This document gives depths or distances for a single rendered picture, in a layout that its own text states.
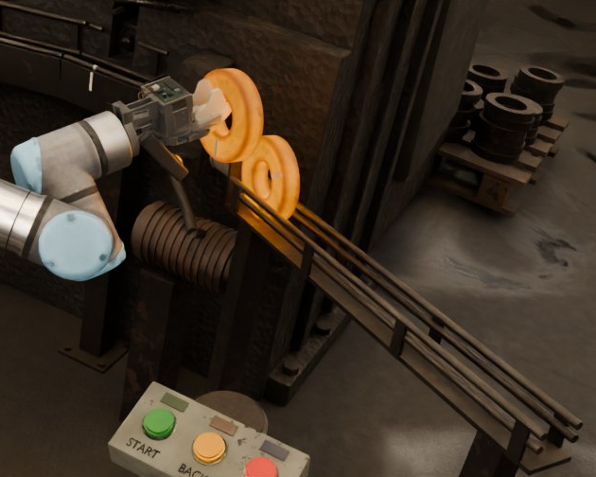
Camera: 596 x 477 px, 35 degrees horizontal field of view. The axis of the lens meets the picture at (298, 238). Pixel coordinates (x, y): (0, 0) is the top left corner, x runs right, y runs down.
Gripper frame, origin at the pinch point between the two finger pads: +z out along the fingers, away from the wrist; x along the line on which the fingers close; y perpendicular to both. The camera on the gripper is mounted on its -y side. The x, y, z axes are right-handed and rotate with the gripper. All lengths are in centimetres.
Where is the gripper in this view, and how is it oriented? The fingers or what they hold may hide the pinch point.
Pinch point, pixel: (229, 105)
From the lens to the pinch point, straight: 156.3
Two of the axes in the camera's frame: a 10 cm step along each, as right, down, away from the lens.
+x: -6.0, -5.2, 6.1
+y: -0.2, -7.6, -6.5
